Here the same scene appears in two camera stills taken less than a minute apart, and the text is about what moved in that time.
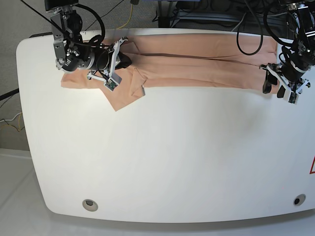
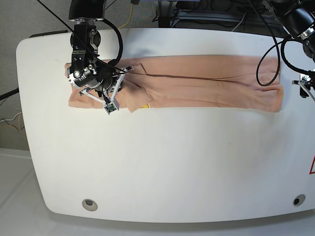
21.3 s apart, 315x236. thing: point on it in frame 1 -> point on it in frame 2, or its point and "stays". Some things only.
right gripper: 296,87 -> 307,85
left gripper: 108,57 -> 110,86
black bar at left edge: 2,97 stays
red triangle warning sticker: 311,171 stays
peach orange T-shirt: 120,67 -> 197,83
